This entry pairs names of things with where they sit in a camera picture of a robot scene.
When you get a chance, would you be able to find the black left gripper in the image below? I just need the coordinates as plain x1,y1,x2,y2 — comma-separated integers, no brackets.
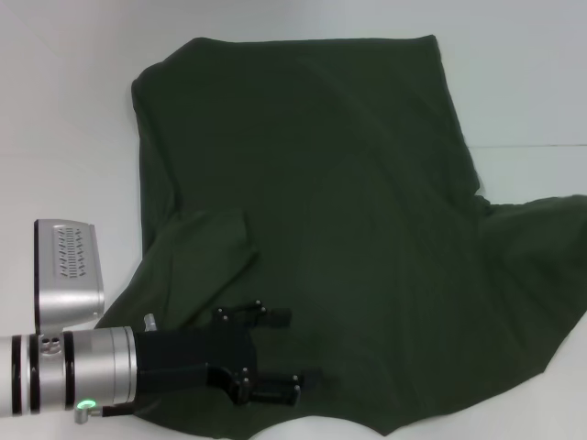
133,301,322,407

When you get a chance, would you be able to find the dark green t-shirt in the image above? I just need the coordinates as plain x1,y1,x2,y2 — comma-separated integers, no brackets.
94,34,587,439

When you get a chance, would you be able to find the left gripper cable with plug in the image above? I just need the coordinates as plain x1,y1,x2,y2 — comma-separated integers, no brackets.
72,313,158,425

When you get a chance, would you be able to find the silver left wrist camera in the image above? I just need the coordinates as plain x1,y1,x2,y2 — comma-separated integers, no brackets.
33,218,106,332

